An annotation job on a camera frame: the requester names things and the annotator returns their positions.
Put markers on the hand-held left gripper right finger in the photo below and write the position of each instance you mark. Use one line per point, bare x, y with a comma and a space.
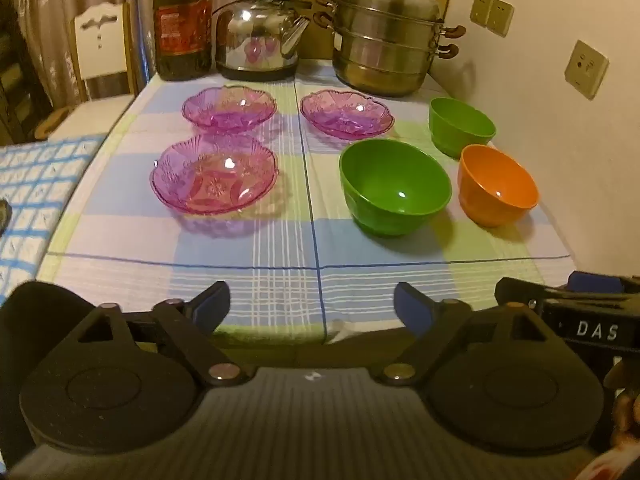
407, 305

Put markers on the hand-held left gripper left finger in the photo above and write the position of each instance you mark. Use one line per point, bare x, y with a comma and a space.
212, 301

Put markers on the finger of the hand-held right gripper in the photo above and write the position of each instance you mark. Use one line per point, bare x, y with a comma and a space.
597, 281
515, 289

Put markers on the large pink translucent plate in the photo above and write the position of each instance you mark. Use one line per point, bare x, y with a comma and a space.
215, 175

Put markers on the small green plastic bowl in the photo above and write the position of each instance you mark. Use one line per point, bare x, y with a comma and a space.
460, 127

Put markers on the pink translucent plastic plate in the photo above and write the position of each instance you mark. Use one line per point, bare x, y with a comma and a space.
230, 110
347, 114

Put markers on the person's right hand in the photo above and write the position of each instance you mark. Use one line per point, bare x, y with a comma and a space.
625, 400

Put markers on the orange plastic bowl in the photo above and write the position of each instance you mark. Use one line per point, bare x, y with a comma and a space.
497, 187

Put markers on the large green plastic bowl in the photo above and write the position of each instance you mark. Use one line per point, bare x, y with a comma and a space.
395, 190

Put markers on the red and white cloth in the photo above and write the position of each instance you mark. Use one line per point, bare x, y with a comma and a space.
610, 465

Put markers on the blue white checked blanket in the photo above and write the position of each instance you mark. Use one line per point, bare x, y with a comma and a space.
40, 195

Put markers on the stainless steel steamer pot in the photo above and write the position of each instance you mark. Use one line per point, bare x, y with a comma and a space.
385, 45

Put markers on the stainless steel kettle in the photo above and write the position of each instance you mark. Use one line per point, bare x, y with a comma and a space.
255, 35

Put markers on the white wooden chair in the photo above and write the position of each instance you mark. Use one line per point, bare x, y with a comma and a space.
102, 50

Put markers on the cooking oil bottle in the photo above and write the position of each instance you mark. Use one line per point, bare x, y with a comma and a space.
182, 25

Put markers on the dark wooden furniture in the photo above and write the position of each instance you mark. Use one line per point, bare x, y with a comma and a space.
17, 90

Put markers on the beige curtain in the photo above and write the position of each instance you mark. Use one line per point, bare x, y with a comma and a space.
50, 0

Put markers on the beige wall socket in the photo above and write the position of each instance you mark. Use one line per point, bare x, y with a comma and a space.
586, 69

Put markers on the beige wall switch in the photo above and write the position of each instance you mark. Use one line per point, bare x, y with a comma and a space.
481, 9
501, 16

